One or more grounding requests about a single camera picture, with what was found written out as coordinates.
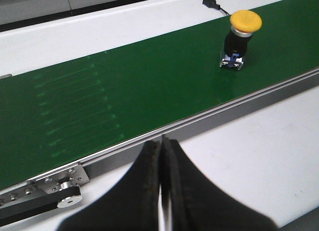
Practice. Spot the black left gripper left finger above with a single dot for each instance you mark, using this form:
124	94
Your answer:
130	205

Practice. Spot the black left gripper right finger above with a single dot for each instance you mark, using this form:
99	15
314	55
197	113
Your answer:
199	205

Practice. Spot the yellow mushroom push button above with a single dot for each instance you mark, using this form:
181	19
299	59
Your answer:
243	24

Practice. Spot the silver drive pulley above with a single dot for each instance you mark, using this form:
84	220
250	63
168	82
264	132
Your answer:
71	199

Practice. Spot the green conveyor belt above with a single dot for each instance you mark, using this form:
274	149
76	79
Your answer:
55	115

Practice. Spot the black drive belt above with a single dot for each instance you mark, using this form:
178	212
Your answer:
35	206

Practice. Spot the aluminium conveyor frame rail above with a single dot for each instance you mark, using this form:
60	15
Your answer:
79	170

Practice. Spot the black cable connector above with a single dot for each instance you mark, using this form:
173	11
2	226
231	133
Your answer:
213	4

